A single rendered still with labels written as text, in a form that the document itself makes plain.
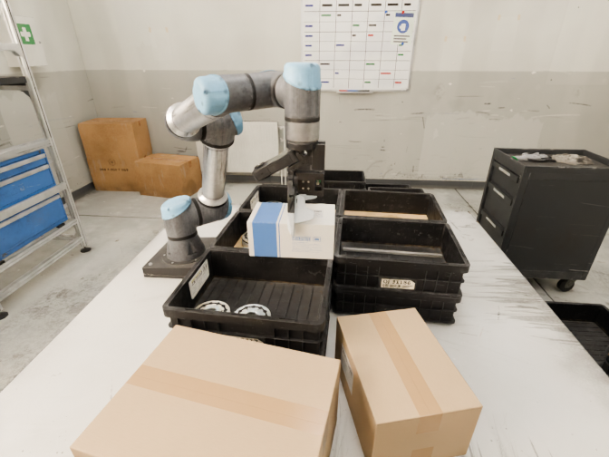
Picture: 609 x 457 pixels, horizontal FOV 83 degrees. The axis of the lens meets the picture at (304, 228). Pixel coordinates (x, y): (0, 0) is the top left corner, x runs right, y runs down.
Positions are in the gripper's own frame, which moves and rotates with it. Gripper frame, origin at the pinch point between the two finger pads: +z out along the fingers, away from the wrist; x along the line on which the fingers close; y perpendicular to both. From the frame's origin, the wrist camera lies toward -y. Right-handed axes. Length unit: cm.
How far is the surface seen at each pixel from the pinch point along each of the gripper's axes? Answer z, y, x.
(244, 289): 28.2, -16.5, 9.3
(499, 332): 41, 64, 11
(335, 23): -66, 6, 341
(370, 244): 28, 25, 41
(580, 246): 71, 169, 130
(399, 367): 24.8, 25.6, -19.7
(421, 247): 28, 44, 40
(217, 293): 28.3, -24.1, 6.8
